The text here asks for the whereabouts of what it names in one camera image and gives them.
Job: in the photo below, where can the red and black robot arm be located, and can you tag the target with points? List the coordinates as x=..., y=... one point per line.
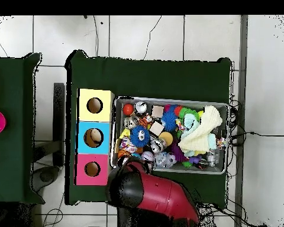
x=161, y=194

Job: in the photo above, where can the wooden box with three holes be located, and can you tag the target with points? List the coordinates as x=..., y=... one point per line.
x=94, y=117

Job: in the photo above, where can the tiger plush toy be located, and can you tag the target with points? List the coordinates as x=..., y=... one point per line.
x=145, y=121

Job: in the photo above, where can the blue spiky ball with eyes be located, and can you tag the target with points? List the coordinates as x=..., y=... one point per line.
x=140, y=139

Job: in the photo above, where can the plain wooden cube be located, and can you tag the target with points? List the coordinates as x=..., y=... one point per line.
x=157, y=128

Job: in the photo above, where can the plain orange ball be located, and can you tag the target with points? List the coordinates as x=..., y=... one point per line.
x=128, y=109

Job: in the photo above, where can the white baseball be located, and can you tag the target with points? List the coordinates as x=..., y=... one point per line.
x=147, y=156

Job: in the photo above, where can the small orange basketball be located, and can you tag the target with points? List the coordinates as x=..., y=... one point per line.
x=123, y=153

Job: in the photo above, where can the mint green cloth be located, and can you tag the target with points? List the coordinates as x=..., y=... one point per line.
x=190, y=123

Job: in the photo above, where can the cream knitted cloth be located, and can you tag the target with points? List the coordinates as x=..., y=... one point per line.
x=198, y=139

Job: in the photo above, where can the dark green side tablecloth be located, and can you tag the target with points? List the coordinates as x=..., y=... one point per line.
x=11, y=153

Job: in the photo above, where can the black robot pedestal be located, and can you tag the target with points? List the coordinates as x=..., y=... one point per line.
x=127, y=220

